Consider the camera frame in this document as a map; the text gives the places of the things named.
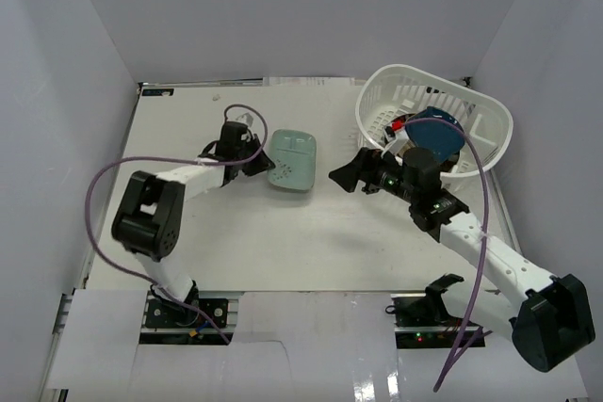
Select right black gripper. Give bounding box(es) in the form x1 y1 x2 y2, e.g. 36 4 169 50
328 148 418 205

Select teal rectangular plate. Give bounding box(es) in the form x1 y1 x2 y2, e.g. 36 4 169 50
268 129 318 192

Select round black rimmed plate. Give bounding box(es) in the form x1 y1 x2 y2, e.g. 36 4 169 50
384 113 460 172

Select dark blue leaf dish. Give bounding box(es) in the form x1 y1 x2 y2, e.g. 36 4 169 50
404 106 465 163

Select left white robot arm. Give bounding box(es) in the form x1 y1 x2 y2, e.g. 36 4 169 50
111 121 276 326

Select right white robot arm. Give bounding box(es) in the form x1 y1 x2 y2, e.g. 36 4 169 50
329 148 595 372

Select white plastic basket bin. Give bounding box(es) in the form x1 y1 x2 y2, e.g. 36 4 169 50
355 64 513 192

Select papers at table back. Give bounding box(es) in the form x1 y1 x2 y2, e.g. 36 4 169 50
262 76 366 87

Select black label sticker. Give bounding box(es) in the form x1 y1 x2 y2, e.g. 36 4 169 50
140 88 174 97

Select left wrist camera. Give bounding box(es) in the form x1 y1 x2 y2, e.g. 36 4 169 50
235 113 253 128

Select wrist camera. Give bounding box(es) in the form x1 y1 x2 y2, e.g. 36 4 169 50
235 113 253 128
383 120 414 157

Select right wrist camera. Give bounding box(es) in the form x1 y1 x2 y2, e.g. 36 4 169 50
383 120 414 157

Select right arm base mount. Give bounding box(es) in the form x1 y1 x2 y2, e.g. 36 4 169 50
384 274 464 350

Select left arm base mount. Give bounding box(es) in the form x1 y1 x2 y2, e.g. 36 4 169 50
139 295 236 346

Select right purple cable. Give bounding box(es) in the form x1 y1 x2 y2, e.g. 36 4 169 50
404 119 489 393

